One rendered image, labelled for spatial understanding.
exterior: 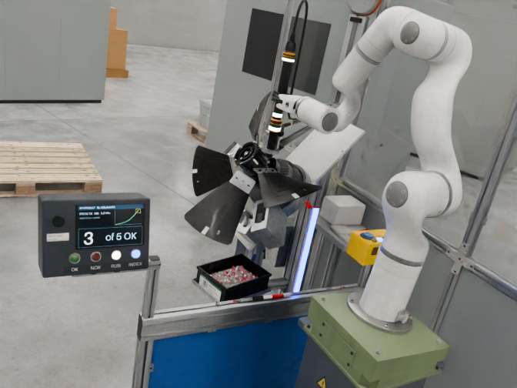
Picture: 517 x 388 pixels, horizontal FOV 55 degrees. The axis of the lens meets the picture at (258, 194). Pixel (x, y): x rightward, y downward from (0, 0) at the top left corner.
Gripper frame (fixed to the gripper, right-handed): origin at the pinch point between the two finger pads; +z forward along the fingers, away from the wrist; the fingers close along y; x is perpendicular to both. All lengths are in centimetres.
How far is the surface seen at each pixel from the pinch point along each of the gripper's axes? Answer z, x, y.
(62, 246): -43, -32, -79
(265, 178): -8.6, -28.9, -5.0
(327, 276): 9, -89, 53
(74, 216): -41, -25, -76
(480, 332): -63, -70, 70
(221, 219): -2, -48, -16
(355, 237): -34, -41, 21
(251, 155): 5.6, -24.8, -4.2
